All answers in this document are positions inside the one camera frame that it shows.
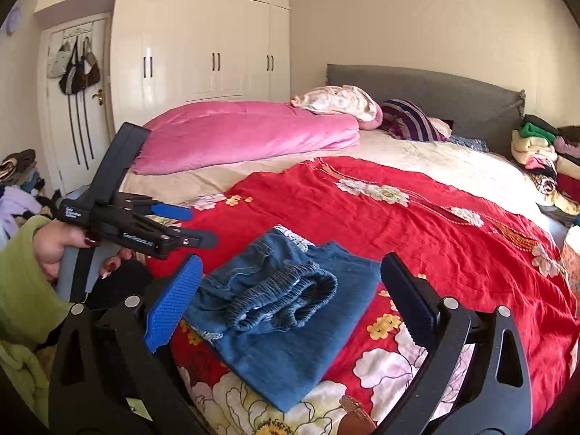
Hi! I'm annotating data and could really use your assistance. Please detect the blue denim lace-trimmed pants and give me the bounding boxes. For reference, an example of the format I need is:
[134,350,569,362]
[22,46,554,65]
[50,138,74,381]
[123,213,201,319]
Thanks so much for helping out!
[185,225,381,413]

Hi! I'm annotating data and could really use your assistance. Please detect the green sleeve left forearm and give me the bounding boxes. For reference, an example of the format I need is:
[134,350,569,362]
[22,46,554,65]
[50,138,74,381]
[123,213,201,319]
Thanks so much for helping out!
[1,216,70,424]

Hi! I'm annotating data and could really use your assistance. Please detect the white bedroom door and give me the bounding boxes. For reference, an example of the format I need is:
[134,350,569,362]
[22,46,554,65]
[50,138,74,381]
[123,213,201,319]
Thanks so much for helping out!
[37,13,114,194]

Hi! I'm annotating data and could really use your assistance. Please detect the person's left hand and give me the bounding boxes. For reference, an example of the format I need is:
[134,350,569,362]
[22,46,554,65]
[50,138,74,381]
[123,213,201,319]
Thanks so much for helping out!
[32,220,99,282]

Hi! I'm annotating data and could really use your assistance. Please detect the red floral bedspread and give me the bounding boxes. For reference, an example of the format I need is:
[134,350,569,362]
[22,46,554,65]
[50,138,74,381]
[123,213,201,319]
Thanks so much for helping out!
[144,155,580,435]

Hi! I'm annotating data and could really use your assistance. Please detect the pink quilt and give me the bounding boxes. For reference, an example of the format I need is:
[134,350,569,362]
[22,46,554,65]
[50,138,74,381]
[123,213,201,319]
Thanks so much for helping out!
[133,101,382,175]

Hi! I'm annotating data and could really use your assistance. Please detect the clothes heap by door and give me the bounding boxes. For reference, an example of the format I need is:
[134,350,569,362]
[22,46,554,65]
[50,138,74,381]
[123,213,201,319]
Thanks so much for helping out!
[0,149,61,248]

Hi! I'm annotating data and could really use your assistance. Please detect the hanging handbags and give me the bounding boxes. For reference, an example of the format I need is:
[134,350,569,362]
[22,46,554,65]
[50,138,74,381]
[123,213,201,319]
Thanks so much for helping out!
[47,33,101,169]

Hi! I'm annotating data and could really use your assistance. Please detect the white wardrobe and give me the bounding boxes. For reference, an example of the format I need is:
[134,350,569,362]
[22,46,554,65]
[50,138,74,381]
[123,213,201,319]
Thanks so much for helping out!
[34,0,290,126]

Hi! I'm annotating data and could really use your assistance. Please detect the purple striped pillow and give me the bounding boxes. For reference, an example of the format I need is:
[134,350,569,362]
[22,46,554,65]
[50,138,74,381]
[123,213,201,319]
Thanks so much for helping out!
[381,99,449,142]

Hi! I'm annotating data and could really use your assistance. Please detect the floral satin pillow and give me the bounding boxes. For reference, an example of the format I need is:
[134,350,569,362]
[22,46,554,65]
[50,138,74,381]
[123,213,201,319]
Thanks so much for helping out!
[290,86,377,123]

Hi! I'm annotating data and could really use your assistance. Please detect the pile of folded clothes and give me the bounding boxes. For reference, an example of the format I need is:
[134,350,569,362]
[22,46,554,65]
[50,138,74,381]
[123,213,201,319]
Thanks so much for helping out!
[510,115,579,228]

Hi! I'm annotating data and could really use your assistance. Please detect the grey padded headboard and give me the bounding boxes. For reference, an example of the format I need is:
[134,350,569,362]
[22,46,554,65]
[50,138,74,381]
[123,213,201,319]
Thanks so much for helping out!
[326,64,526,158]

